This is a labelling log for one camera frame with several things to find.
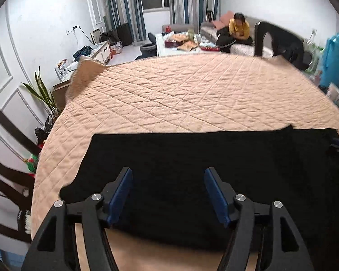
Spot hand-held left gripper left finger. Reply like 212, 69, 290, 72
21, 167, 134, 271

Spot black pants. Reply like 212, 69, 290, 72
59, 125, 339, 271

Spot black suitcase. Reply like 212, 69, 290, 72
116, 23, 134, 47

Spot black chair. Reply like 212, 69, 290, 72
254, 21, 304, 68

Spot beige quilted blanket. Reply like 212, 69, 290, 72
31, 53, 339, 271

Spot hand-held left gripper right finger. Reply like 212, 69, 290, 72
204, 167, 314, 271

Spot white low cabinet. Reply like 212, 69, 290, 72
52, 40, 112, 110

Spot dark blue bag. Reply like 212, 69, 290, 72
73, 45, 94, 61

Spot white coffee table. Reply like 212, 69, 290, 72
155, 31, 224, 58

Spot blue thermos jug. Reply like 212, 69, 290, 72
319, 32, 339, 89

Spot pink cushion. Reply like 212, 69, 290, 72
212, 11, 233, 29

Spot green potted plant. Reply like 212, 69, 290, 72
21, 67, 60, 119

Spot dark wooden chair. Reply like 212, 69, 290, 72
0, 105, 41, 243

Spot grey sofa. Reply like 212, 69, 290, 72
200, 15, 274, 58

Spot striped curtain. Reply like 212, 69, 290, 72
169, 0, 222, 26
102, 0, 146, 43

